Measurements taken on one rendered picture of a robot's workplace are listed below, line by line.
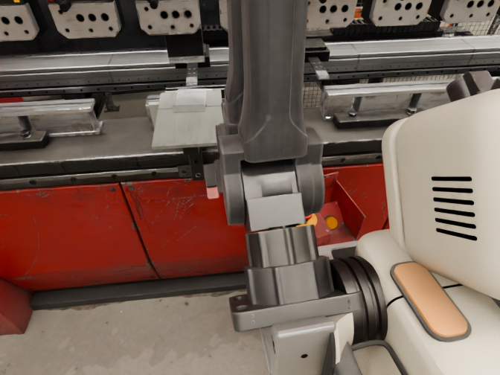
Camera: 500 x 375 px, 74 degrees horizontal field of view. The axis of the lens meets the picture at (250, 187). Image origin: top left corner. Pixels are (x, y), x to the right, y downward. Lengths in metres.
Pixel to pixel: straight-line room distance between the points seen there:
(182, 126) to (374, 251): 0.65
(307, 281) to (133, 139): 0.88
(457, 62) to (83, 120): 1.38
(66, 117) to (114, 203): 0.30
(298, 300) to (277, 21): 0.23
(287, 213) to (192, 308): 1.38
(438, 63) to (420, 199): 1.26
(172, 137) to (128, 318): 1.07
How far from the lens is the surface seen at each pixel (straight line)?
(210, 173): 0.64
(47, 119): 1.19
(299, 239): 0.32
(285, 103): 0.30
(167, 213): 1.20
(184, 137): 0.85
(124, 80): 1.33
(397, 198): 0.35
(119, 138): 1.12
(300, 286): 0.31
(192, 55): 1.01
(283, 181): 0.33
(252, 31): 0.28
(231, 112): 0.43
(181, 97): 1.02
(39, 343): 1.83
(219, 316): 1.64
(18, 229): 1.40
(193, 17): 0.94
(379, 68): 1.44
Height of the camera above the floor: 1.49
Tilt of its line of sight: 45 degrees down
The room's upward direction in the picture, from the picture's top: straight up
